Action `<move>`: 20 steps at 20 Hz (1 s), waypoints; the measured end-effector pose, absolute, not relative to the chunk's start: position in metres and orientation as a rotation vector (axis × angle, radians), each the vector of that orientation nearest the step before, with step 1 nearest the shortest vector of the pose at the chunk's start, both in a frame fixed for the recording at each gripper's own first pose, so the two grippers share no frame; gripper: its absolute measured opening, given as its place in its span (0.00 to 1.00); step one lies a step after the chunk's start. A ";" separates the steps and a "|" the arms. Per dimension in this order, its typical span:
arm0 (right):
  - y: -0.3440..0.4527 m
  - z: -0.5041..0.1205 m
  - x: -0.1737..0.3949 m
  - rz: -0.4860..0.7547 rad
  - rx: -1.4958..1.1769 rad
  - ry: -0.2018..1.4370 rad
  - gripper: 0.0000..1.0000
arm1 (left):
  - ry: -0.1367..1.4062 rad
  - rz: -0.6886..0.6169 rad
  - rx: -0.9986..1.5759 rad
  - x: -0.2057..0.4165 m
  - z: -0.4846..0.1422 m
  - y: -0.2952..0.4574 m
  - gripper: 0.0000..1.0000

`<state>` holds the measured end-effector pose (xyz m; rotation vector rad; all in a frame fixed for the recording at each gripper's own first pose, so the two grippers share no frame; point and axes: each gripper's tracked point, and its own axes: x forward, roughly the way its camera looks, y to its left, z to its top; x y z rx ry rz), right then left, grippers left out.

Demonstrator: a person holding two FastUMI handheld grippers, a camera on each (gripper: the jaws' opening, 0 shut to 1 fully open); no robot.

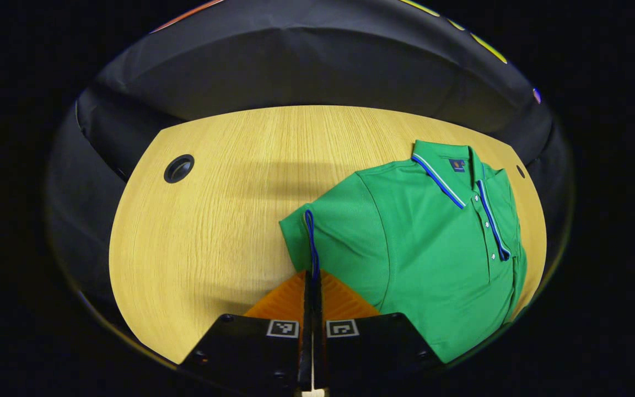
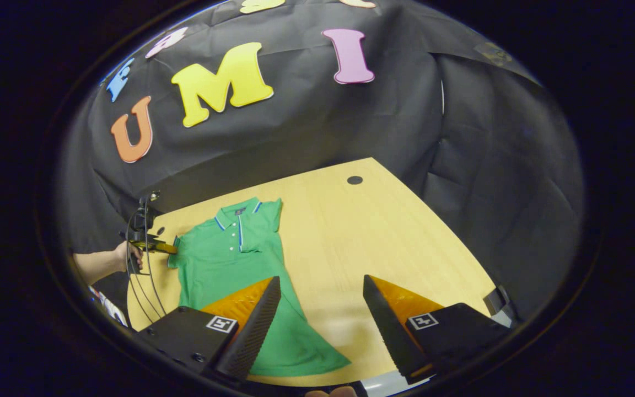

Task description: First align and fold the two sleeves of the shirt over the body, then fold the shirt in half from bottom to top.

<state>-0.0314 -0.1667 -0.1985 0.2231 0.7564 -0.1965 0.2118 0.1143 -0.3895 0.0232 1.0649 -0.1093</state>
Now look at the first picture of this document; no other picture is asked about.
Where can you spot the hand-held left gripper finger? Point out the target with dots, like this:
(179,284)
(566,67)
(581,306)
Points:
(307,331)
(318,342)

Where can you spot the green T-shirt with blue trim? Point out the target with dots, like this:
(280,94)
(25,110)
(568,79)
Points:
(433,248)

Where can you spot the black backdrop cloth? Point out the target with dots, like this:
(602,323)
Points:
(295,66)

